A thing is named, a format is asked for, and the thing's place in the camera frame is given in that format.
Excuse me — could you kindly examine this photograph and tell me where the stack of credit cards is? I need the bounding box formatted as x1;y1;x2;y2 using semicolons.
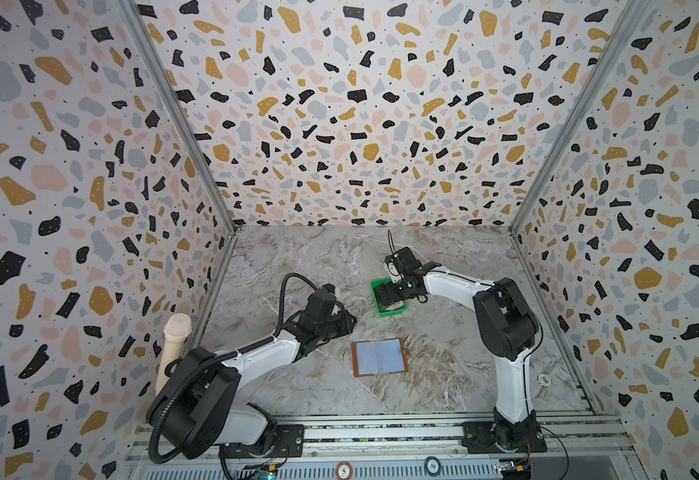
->
381;301;405;315

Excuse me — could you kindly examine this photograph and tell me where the green plastic card tray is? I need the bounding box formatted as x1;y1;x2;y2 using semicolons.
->
371;279;407;318

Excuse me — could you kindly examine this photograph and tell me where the brown leather card holder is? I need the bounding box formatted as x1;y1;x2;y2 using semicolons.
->
351;338;409;377

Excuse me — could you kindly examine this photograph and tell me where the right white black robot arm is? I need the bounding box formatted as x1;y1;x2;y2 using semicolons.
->
373;247;547;455

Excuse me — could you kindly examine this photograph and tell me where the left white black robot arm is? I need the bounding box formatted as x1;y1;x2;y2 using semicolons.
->
146;289;357;464

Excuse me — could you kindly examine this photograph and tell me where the beige foam microphone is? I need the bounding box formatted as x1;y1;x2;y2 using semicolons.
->
155;313;192;393

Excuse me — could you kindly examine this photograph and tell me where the aluminium mounting rail frame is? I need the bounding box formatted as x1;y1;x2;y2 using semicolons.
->
121;411;647;479

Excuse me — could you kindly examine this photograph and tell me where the left black corrugated cable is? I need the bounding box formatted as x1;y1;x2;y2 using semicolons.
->
146;272;320;465

